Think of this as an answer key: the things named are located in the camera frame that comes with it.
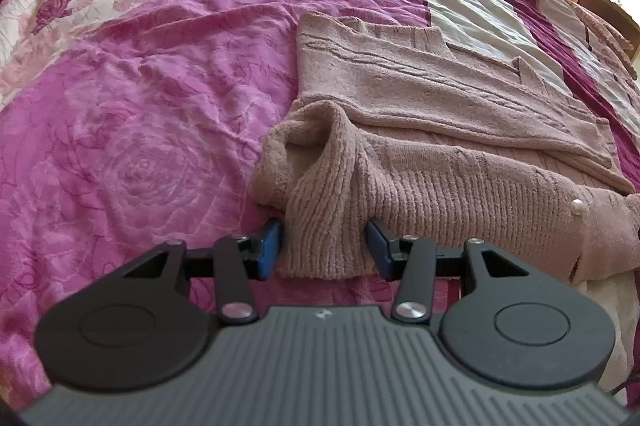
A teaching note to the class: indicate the magenta and white striped bedspread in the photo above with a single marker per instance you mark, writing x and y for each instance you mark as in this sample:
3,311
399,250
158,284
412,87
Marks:
150,80

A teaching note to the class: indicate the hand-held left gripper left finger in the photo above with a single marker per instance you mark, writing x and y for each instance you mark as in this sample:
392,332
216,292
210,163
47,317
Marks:
270,251

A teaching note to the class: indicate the pink lace pillow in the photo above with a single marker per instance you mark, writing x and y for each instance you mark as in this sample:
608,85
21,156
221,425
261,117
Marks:
612,38

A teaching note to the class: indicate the white pearl button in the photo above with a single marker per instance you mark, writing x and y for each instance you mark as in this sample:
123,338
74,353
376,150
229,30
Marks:
578,208

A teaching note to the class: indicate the white bedsheet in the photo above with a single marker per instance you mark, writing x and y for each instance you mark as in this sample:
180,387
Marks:
617,331

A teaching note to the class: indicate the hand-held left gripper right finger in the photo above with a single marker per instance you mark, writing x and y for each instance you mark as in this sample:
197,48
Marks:
378,251

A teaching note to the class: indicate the pink knitted sweater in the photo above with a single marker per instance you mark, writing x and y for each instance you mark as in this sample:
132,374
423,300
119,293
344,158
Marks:
440,155

